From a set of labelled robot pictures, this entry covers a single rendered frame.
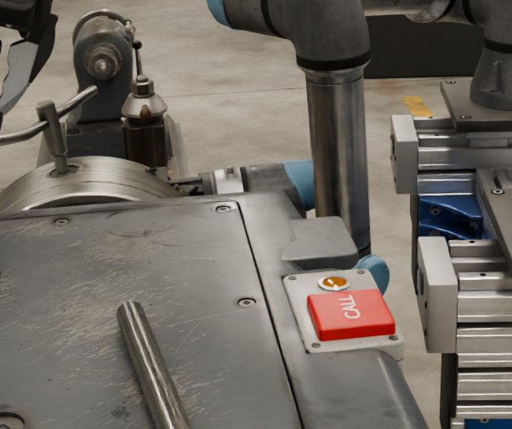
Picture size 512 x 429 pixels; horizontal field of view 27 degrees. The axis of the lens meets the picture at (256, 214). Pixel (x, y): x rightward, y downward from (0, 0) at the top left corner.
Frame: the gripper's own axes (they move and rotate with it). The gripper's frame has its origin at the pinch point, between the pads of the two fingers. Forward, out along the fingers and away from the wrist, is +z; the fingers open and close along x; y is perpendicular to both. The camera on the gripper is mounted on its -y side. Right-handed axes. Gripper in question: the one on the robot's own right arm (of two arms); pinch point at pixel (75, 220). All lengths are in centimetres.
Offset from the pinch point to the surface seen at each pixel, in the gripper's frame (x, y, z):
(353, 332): 20, -71, -27
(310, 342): 19, -71, -24
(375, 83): -131, 419, -130
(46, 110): 24.7, -23.7, -1.7
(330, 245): 18, -54, -28
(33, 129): 23.4, -26.1, -0.2
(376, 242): -121, 211, -85
